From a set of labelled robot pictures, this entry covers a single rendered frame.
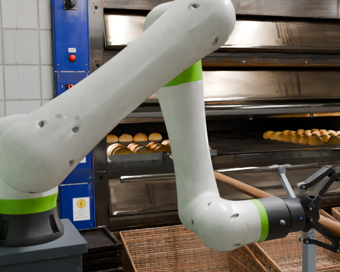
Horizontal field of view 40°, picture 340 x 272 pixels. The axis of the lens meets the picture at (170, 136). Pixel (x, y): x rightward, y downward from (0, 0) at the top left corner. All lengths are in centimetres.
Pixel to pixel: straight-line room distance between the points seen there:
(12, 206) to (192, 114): 42
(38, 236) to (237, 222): 40
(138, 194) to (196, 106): 126
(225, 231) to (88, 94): 40
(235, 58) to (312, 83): 48
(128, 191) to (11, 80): 73
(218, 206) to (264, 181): 155
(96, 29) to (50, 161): 148
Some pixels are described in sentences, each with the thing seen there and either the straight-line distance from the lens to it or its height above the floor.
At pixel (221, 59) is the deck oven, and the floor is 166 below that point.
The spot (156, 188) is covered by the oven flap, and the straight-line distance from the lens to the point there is 228.
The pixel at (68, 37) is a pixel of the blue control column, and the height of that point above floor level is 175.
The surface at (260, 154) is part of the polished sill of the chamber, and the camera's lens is 248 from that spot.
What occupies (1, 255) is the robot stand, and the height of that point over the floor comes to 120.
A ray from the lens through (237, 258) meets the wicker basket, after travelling 231.
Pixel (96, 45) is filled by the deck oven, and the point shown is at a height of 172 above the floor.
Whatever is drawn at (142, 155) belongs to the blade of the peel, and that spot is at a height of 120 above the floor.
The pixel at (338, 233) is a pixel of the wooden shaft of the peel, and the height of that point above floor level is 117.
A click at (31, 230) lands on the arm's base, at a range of 95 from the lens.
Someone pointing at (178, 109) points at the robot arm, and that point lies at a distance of 103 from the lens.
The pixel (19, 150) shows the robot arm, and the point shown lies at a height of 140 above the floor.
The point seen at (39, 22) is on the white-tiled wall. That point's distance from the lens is 216.
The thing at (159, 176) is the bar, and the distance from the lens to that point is 187.
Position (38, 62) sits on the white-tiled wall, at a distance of 214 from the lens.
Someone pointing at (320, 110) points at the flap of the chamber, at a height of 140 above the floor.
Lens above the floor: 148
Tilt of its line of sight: 5 degrees down
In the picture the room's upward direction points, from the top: 1 degrees counter-clockwise
